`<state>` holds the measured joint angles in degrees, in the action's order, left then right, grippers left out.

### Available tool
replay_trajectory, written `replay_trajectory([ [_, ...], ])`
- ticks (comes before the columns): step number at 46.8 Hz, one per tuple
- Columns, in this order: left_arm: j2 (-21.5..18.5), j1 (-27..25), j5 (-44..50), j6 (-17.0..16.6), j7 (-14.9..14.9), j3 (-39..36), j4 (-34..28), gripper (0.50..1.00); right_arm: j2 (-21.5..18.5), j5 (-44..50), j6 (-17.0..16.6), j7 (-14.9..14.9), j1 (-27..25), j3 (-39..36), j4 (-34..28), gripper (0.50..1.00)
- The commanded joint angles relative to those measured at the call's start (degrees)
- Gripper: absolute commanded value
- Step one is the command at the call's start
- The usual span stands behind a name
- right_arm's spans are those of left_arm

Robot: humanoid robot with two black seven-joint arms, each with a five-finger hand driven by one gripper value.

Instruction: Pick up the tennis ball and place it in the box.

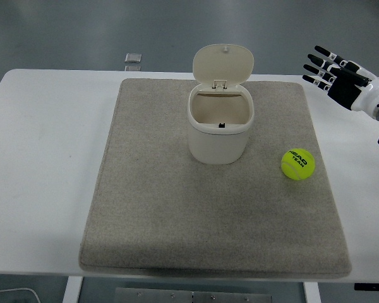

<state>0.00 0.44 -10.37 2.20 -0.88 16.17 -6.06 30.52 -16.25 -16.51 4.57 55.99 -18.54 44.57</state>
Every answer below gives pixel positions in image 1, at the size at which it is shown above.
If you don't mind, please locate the beige fabric mat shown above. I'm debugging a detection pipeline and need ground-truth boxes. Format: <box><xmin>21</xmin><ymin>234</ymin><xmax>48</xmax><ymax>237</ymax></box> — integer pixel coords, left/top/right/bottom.
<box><xmin>78</xmin><ymin>78</ymin><xmax>352</xmax><ymax>280</ymax></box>

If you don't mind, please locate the white cable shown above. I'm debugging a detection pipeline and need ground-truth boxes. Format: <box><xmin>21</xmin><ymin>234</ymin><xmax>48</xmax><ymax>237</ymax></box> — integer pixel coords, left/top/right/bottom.
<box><xmin>0</xmin><ymin>287</ymin><xmax>40</xmax><ymax>303</ymax></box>

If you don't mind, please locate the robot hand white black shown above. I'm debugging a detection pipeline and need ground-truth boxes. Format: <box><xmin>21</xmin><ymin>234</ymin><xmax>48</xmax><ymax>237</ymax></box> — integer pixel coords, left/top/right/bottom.
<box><xmin>302</xmin><ymin>45</ymin><xmax>379</xmax><ymax>112</ymax></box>

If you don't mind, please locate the cream bin with flip lid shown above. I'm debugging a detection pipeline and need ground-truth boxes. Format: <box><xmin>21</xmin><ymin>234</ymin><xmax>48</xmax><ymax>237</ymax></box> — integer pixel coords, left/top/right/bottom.
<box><xmin>186</xmin><ymin>44</ymin><xmax>256</xmax><ymax>165</ymax></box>

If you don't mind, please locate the white table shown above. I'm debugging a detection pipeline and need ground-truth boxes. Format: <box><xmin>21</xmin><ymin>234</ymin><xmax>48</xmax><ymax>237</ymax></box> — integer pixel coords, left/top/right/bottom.
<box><xmin>0</xmin><ymin>68</ymin><xmax>379</xmax><ymax>303</ymax></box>

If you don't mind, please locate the grey metal plate with screws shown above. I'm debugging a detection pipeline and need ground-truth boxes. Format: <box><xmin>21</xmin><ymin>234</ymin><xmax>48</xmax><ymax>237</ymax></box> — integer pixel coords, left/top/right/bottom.
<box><xmin>114</xmin><ymin>287</ymin><xmax>272</xmax><ymax>303</ymax></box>

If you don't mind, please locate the yellow tennis ball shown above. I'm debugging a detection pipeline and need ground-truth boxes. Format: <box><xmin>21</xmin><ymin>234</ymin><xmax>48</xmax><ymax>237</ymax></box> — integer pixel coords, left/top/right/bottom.
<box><xmin>280</xmin><ymin>148</ymin><xmax>316</xmax><ymax>181</ymax></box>

